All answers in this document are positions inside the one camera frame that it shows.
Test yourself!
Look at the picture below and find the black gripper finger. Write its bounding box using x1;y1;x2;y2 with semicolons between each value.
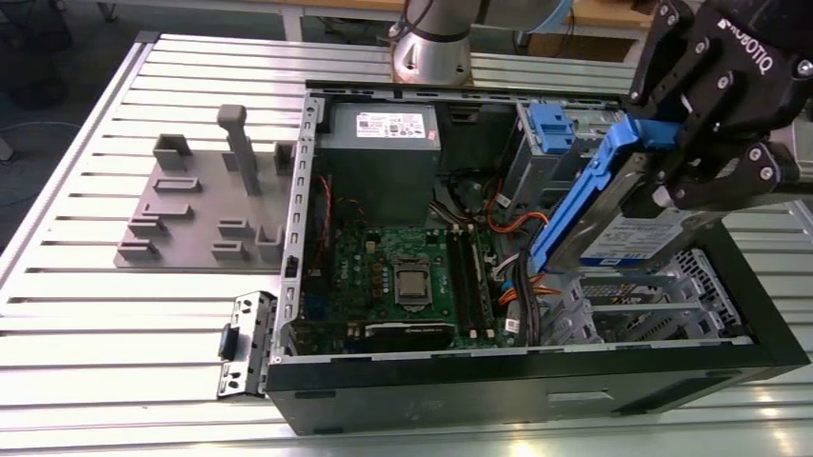
627;0;738;149
620;140;799;220

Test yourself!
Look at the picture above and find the hard disk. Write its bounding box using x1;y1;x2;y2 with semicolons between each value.
530;115;729;276

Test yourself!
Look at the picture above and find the metal disk bay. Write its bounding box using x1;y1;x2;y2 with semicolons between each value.
558;271;745;347

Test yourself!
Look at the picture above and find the blue drive latch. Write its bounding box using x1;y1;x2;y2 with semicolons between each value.
526;103;576;154

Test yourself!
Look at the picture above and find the metal optical drive cage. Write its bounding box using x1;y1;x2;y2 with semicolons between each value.
507;99;627;206

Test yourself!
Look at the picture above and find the black RAM stick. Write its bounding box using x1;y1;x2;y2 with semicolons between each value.
466;223;499;337

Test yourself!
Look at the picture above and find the grey power supply unit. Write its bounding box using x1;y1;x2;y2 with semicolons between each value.
315;102;443;228

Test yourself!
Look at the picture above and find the silver CPU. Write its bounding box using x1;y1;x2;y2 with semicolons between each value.
396;271;432;306

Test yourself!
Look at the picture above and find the CPU socket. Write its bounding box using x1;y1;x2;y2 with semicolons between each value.
390;259;439;314

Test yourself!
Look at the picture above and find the black graphics card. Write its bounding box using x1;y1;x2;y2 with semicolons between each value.
288;319;459;356

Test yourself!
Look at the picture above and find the black PC case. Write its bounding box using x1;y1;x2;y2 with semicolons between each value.
263;78;811;437

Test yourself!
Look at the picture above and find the green motherboard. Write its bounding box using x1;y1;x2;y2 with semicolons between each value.
301;226;528;351

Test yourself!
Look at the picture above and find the grey parts rack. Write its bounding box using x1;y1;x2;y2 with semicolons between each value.
112;104;300;275

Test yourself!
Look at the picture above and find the wooden desk white frame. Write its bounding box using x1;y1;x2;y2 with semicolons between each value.
277;0;662;66

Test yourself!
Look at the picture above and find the orange red power wire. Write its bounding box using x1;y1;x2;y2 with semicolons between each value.
484;212;563;306

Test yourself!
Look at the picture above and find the black cable bundle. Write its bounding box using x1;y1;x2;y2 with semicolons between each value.
512;247;548;347

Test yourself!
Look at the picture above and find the metal slot latch bracket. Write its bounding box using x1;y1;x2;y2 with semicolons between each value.
215;289;279;400

